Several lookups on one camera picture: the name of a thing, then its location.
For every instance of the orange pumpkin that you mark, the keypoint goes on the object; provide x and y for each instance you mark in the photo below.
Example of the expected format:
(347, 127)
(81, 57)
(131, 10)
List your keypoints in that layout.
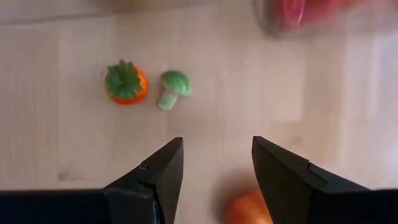
(245, 210)

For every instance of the red tomato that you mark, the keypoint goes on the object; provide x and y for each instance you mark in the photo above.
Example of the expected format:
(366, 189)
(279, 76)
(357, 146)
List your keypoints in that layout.
(298, 12)

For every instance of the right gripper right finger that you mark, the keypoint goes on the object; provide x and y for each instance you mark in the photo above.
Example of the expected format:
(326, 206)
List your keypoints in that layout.
(280, 180)

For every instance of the clear plastic bin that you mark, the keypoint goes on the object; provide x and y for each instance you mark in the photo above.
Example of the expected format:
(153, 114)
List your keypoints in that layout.
(357, 18)

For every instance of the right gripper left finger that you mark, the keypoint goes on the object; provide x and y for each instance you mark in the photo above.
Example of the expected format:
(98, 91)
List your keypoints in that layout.
(164, 174)

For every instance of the small green mushroom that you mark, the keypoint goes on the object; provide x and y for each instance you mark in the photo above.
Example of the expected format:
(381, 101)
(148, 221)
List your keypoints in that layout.
(175, 82)

